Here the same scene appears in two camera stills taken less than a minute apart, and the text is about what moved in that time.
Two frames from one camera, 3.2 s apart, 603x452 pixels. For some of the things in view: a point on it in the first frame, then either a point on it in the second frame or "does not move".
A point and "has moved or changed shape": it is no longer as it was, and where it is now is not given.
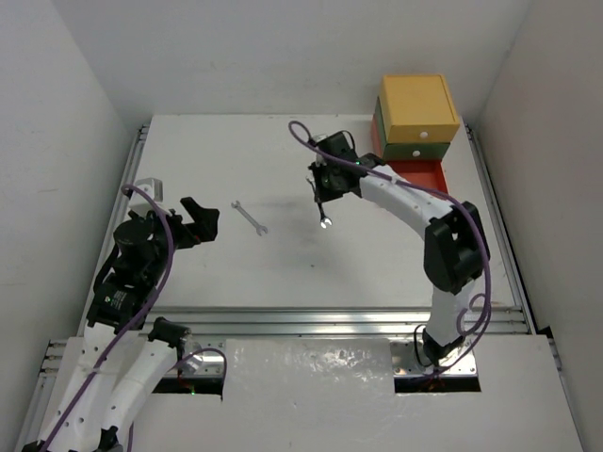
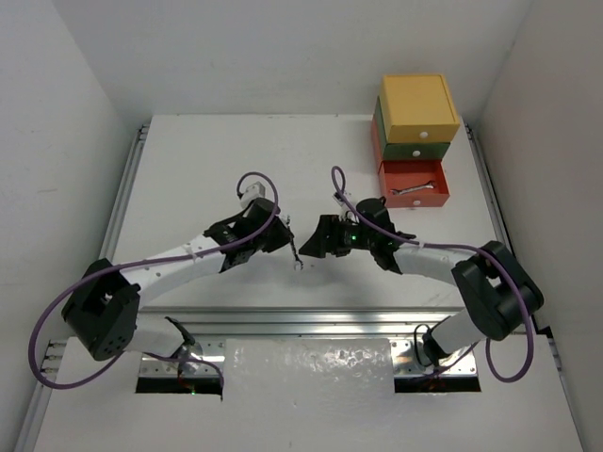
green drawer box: [406, 151] does not move
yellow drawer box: [416, 108] does not move
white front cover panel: [337, 395] does not move
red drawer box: [427, 173] does not move
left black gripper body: [184, 227] -> [279, 233]
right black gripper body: [328, 185] -> [353, 237]
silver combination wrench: [324, 219] has moved or changed shape
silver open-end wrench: [259, 228] has moved or changed shape
